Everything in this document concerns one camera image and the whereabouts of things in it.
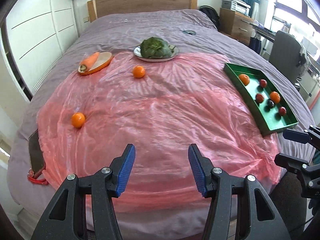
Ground large orange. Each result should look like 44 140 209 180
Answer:
238 74 250 86

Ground green tray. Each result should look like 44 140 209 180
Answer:
223 63 298 136

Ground red fruit in tray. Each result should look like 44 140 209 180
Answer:
278 106 287 116

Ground wooden drawer cabinet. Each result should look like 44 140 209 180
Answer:
219 8 253 46

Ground dark blue bag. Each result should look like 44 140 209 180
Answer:
249 37 261 54

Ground small orange fruit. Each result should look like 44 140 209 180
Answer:
132 66 145 79

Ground red apple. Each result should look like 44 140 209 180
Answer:
259 79 267 88
255 93 265 104

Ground black backpack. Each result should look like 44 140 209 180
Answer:
199 5 220 29

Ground small orange tomato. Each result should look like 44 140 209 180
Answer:
71 112 86 128

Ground grey chair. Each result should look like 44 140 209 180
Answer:
268 30 311 85

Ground white printer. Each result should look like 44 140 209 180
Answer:
221 0 251 16

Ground orange oval dish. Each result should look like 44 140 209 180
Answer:
78 51 113 76

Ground white wardrobe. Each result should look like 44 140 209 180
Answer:
6 0 78 94

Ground glass desk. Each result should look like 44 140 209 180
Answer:
251 23 276 42

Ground pink plastic sheet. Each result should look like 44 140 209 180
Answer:
37 52 280 213

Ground black smartphone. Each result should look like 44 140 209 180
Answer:
28 130 46 174

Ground white round plate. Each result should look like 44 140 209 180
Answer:
133 44 180 62

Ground dark plum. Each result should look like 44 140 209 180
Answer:
267 99 274 109

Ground carrot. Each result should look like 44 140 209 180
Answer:
78 51 100 73

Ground red strap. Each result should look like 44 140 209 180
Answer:
26 168 49 186

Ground wooden headboard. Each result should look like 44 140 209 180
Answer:
87 0 197 22

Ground green leafy vegetable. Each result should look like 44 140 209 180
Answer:
140 37 172 58

